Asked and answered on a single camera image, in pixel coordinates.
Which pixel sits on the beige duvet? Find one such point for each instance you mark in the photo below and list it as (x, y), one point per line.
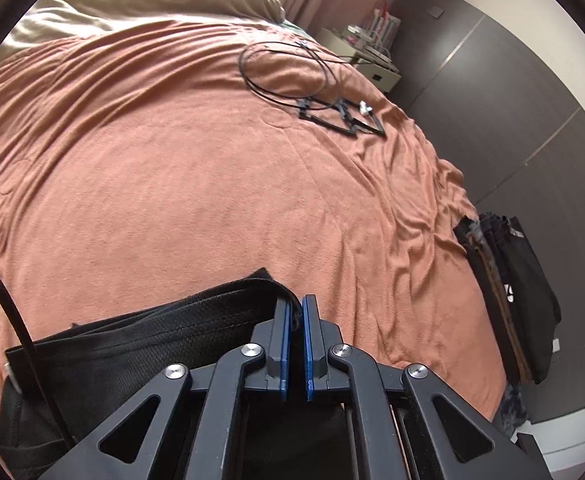
(49, 20)

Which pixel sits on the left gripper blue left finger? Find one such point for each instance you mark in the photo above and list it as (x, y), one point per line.
(277, 363)

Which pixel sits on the stack of folded black clothes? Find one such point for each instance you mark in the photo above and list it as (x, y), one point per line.
(523, 309)

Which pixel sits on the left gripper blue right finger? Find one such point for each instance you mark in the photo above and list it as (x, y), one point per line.
(315, 361)

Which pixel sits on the black sleeveless shirt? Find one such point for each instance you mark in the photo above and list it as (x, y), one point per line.
(95, 367)

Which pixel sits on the white bedside table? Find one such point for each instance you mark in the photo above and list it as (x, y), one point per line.
(381, 73)

